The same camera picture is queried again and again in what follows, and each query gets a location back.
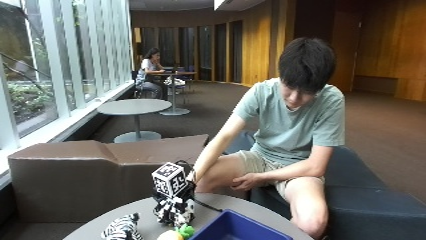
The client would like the large glass window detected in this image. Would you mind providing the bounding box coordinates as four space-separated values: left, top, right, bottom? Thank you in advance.
0 0 134 152

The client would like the brown-topped pedestal table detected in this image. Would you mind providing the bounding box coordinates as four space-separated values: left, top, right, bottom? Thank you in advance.
152 70 198 117

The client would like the orange and green toy fruit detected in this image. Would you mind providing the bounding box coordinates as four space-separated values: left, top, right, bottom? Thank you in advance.
156 223 197 240

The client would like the blue plastic bin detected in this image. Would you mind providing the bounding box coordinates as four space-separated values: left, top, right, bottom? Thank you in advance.
188 208 295 240

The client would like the blue chair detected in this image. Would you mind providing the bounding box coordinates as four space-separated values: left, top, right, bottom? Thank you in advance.
174 66 197 95

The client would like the dark blue sofa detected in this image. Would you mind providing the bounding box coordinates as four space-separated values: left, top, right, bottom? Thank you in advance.
222 129 426 240

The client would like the dark chair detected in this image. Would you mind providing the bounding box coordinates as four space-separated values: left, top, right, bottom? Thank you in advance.
130 69 149 100

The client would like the zebra soft toy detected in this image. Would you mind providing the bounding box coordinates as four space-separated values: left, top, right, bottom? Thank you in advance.
100 212 145 240

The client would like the black glove cable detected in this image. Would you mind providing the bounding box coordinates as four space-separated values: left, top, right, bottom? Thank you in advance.
193 198 224 213

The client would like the grey round pedestal table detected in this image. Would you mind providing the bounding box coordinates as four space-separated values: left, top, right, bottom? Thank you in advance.
96 98 173 144

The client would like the the person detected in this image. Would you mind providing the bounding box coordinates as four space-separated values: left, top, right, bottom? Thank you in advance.
190 36 347 240

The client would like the white marker cube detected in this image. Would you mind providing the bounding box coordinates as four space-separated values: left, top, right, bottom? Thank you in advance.
150 161 189 199

